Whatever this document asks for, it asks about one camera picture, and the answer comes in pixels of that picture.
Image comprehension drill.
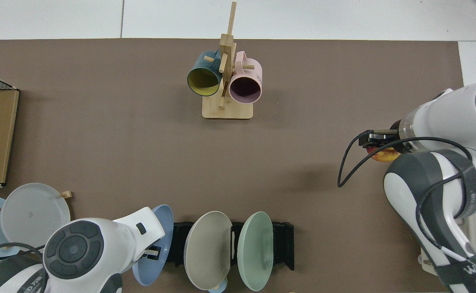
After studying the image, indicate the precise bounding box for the red yellow apple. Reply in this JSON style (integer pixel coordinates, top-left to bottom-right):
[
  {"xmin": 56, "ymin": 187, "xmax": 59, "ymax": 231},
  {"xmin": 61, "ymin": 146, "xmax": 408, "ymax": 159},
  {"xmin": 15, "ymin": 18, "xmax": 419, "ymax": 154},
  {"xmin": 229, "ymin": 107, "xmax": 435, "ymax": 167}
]
[{"xmin": 366, "ymin": 146, "xmax": 402, "ymax": 163}]

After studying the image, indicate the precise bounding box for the beige plate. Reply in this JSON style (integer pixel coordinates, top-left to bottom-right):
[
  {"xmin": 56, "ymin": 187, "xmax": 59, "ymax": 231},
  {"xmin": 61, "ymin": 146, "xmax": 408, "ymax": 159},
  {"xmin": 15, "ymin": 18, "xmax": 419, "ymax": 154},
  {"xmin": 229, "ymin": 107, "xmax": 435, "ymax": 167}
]
[{"xmin": 184, "ymin": 211, "xmax": 233, "ymax": 291}]

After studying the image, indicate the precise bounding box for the wooden plate rack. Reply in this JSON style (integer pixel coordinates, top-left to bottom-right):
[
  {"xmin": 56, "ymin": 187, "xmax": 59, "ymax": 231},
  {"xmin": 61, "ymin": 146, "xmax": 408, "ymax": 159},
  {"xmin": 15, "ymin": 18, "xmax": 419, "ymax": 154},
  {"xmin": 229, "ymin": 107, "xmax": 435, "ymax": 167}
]
[{"xmin": 0, "ymin": 190, "xmax": 73, "ymax": 249}]

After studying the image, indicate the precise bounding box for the pale green plate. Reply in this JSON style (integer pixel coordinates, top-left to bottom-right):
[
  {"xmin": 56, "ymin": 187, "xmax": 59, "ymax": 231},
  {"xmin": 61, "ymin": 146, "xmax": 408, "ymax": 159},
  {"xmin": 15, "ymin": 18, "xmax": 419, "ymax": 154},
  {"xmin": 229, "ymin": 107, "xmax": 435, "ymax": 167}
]
[{"xmin": 237, "ymin": 211, "xmax": 274, "ymax": 292}]

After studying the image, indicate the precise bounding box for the grey plate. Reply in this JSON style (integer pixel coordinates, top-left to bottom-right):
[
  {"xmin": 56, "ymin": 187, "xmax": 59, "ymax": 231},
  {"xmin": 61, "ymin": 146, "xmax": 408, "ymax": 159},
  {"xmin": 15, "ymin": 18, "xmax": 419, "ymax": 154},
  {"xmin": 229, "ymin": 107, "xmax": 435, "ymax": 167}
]
[{"xmin": 0, "ymin": 183, "xmax": 71, "ymax": 253}]

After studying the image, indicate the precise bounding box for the black dish rack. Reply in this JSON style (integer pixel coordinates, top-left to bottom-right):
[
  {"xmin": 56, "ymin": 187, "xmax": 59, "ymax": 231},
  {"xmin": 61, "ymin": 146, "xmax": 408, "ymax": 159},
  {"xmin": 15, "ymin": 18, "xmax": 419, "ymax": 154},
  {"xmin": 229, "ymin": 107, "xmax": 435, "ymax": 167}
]
[{"xmin": 156, "ymin": 222, "xmax": 294, "ymax": 271}]

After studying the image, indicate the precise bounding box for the small blue round thing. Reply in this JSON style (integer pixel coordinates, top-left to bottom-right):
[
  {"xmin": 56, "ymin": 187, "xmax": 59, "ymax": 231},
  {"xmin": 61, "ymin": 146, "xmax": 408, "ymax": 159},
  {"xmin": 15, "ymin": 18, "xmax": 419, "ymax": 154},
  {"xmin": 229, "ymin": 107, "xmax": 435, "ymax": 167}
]
[{"xmin": 208, "ymin": 278, "xmax": 227, "ymax": 293}]

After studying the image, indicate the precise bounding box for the brown table cloth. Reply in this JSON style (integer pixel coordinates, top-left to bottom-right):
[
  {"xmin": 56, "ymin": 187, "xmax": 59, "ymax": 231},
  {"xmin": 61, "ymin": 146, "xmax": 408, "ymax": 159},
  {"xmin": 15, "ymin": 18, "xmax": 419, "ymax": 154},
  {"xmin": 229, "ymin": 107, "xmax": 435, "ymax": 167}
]
[{"xmin": 0, "ymin": 39, "xmax": 470, "ymax": 293}]

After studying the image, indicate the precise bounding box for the pink cup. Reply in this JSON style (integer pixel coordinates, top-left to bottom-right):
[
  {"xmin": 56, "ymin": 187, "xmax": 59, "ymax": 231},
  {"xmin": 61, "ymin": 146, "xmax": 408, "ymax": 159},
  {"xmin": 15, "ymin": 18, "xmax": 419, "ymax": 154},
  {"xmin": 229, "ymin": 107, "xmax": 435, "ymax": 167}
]
[{"xmin": 228, "ymin": 51, "xmax": 263, "ymax": 104}]

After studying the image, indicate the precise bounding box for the wooden cup stand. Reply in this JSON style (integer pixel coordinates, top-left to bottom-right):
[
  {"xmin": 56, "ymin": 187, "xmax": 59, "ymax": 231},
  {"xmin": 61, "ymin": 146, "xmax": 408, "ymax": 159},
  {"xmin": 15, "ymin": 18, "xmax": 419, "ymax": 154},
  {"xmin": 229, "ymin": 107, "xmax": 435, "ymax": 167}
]
[{"xmin": 202, "ymin": 1, "xmax": 255, "ymax": 120}]

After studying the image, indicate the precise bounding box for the dark blue cup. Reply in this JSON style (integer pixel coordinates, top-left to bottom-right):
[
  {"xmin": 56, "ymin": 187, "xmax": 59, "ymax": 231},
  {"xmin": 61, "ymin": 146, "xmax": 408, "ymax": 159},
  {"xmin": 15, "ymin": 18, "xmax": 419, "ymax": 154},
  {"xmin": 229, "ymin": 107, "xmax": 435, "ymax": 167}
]
[{"xmin": 187, "ymin": 50, "xmax": 223, "ymax": 97}]

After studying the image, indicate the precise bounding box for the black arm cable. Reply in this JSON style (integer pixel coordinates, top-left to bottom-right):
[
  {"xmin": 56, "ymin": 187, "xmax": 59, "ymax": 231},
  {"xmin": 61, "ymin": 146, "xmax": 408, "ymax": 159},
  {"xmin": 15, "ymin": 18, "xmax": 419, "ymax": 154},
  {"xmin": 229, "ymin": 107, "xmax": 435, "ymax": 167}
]
[
  {"xmin": 0, "ymin": 243, "xmax": 45, "ymax": 261},
  {"xmin": 337, "ymin": 133, "xmax": 474, "ymax": 251}
]

